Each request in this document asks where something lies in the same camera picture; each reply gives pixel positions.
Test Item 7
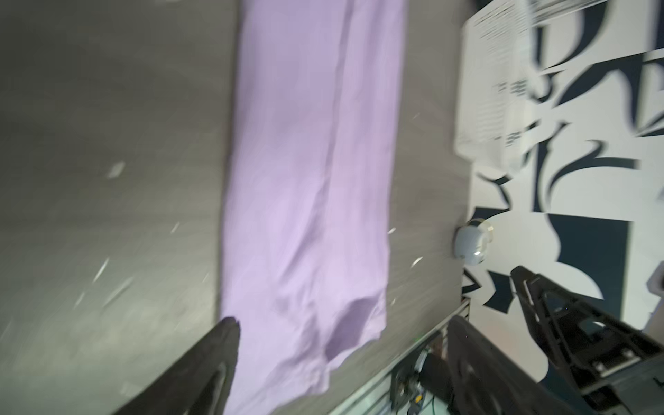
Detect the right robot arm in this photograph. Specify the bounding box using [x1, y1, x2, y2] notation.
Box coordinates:
[511, 266, 663, 414]

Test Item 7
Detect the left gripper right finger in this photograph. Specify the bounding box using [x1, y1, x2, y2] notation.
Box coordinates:
[447, 316, 575, 415]

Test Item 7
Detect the white plastic basket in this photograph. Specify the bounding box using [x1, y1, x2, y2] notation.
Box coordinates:
[454, 1, 534, 174]

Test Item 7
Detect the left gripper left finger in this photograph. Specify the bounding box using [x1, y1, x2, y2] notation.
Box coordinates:
[115, 317, 240, 415]

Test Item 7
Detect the purple t-shirt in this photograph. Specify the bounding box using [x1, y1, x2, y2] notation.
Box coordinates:
[221, 1, 407, 414]

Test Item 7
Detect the blue round alarm clock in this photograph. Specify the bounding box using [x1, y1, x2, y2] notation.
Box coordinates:
[453, 218, 494, 266]

